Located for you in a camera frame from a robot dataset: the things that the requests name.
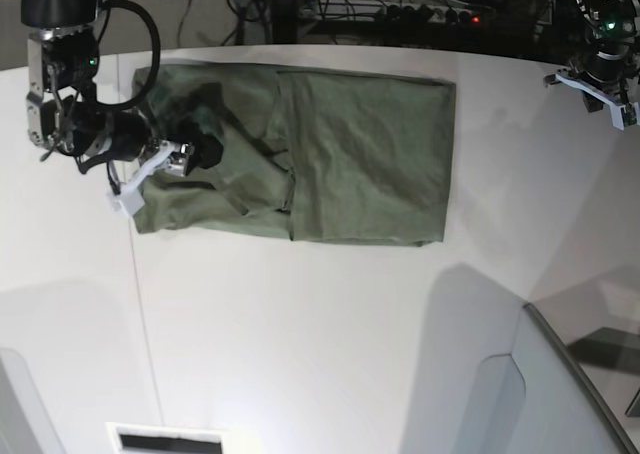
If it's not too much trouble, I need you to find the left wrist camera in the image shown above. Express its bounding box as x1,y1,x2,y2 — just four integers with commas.
610,102,639,130

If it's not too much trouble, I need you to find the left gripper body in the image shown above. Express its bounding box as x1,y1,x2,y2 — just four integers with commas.
564,46,639,113

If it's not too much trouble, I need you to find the black power strip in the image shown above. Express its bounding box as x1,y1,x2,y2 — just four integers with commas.
374,4,486,26

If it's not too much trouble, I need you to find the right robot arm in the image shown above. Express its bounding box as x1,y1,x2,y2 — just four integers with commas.
21,0,224,175

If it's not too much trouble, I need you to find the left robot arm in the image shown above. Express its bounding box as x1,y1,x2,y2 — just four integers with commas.
545,0,639,130

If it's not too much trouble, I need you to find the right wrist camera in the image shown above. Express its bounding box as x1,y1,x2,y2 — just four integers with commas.
107,190,145,219

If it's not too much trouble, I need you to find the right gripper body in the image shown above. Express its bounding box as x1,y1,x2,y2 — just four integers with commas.
105,113,224,177

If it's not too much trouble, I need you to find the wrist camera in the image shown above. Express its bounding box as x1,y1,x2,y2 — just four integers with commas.
610,102,639,130
107,190,145,219

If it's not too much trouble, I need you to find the olive green t-shirt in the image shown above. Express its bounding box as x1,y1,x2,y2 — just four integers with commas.
134,62,456,246

